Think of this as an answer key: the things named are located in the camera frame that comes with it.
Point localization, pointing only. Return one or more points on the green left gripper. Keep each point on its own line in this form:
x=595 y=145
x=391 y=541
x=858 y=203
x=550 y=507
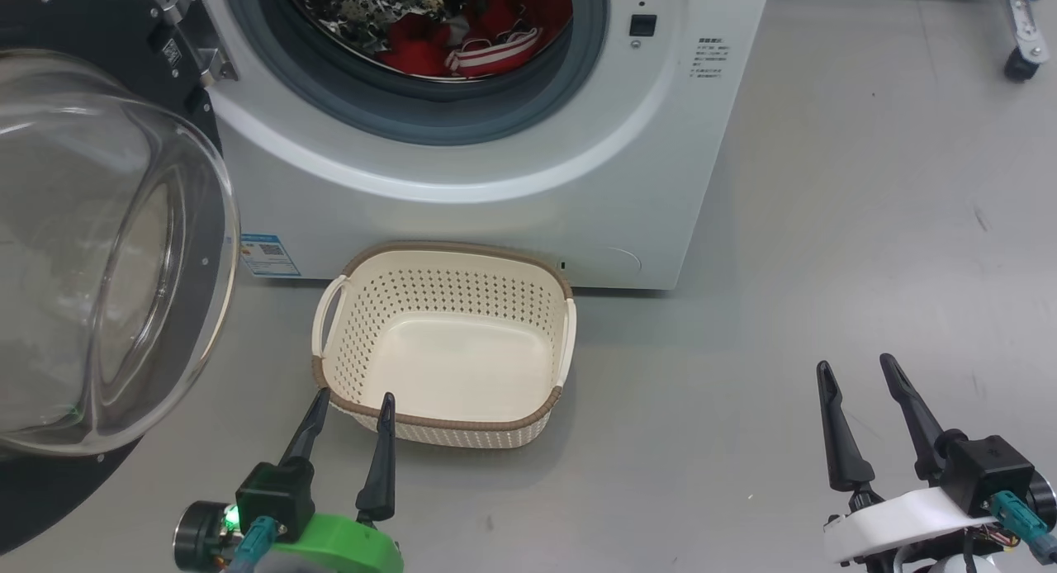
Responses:
x=347 y=548

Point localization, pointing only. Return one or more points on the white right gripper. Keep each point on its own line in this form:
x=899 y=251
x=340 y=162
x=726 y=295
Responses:
x=892 y=523

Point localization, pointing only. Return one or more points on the round black glass washer door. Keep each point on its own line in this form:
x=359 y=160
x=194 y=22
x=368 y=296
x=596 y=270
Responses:
x=82 y=267

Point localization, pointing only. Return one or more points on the cream perforated laundry basket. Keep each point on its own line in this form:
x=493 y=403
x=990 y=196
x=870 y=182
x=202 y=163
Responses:
x=454 y=358

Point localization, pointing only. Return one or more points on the white front-load washing machine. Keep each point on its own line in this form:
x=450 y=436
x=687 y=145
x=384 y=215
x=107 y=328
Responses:
x=578 y=185

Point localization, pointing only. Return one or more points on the blue energy label sticker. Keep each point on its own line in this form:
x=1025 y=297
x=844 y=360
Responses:
x=268 y=255

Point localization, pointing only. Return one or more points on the metal stand leg with wheel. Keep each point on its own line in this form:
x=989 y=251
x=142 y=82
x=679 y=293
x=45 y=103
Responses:
x=1024 y=28

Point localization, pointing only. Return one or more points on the black white patterned garment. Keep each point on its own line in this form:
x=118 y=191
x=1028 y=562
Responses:
x=347 y=3

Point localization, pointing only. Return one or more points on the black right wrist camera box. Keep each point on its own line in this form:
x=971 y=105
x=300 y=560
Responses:
x=987 y=474

